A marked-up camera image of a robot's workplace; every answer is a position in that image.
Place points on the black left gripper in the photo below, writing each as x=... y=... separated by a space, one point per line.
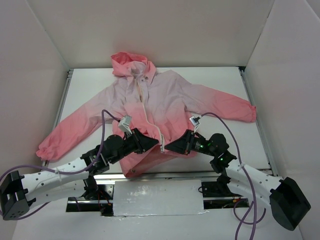
x=137 y=140

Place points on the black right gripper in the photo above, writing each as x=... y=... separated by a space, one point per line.
x=188 y=142

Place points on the pink hooded zip jacket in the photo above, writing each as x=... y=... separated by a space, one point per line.
x=160 y=104

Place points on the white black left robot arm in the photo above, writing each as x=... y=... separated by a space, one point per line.
x=20 y=193

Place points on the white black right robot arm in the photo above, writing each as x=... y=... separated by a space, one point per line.
x=283 y=195

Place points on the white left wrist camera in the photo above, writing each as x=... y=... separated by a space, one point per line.
x=124 y=124

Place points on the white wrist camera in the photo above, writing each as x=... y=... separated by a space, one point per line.
x=195 y=122
x=124 y=124

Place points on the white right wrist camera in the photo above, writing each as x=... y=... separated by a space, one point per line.
x=195 y=122

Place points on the aluminium table edge rail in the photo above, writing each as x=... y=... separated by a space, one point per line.
x=112 y=178

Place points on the aluminium left side rail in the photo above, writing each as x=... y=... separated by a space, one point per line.
x=63 y=98

